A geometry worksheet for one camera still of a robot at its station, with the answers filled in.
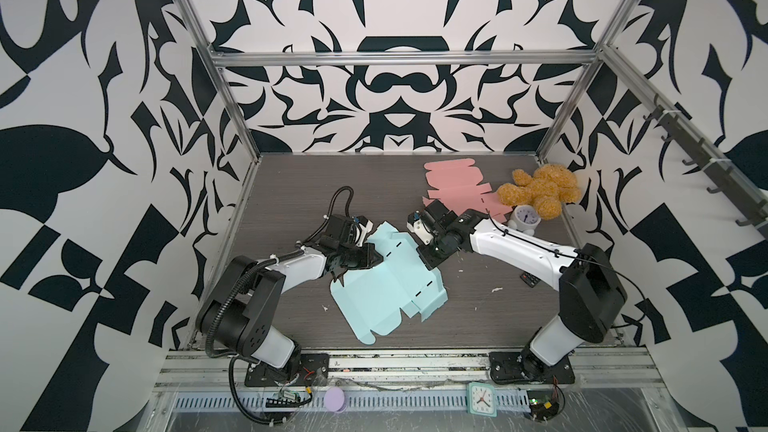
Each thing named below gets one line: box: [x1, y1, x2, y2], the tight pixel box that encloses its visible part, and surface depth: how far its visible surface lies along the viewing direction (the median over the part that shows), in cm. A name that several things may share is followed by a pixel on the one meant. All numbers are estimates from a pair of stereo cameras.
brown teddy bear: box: [497, 164, 581, 221], surface depth 101 cm
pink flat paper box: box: [422, 158, 513, 223], surface depth 114 cm
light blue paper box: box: [330, 221, 449, 346], surface depth 87 cm
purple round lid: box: [324, 386, 348, 413], surface depth 65 cm
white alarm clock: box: [508, 204, 541, 236], surface depth 101 cm
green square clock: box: [466, 382, 497, 418], surface depth 71 cm
